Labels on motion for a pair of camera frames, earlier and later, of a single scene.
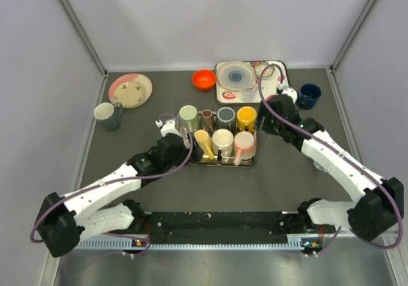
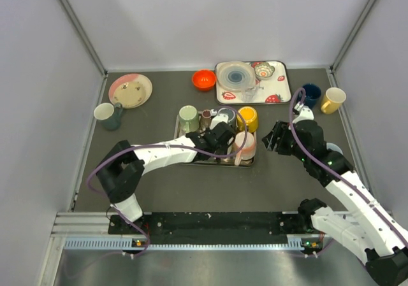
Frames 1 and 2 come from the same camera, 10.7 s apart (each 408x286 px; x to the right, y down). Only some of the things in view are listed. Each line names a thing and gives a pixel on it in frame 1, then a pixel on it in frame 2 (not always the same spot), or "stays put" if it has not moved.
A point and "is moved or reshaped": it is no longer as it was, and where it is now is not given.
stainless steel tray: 227,160 stays put
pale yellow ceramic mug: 202,138 is moved or reshaped
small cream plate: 131,94 stays put
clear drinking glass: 248,93 stays put
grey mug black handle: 225,118 stays put
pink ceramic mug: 245,146 stays put
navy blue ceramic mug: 308,96 stays put
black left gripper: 187,143 → 225,137
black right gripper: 266,120 → 278,138
